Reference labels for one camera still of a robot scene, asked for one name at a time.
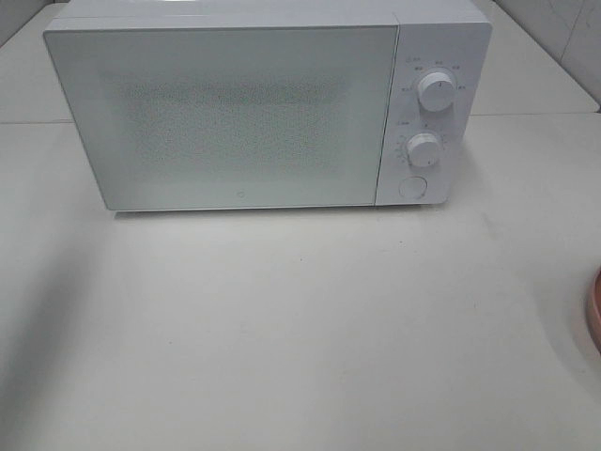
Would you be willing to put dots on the round white door button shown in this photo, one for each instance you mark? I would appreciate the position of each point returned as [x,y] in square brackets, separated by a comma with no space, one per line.
[413,188]

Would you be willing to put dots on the white timer knob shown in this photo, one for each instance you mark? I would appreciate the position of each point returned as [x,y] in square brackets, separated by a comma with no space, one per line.
[424,149]

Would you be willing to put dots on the pink round plate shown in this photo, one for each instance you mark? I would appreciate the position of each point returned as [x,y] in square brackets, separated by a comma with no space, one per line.
[593,311]

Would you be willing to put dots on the white microwave door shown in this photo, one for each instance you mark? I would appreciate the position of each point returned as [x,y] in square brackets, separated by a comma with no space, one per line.
[229,119]

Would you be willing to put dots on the white upper power knob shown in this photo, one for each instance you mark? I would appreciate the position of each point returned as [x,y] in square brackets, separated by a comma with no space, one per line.
[436,90]

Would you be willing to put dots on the white microwave oven body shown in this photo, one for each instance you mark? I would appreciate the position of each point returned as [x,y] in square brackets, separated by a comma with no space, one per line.
[453,35]

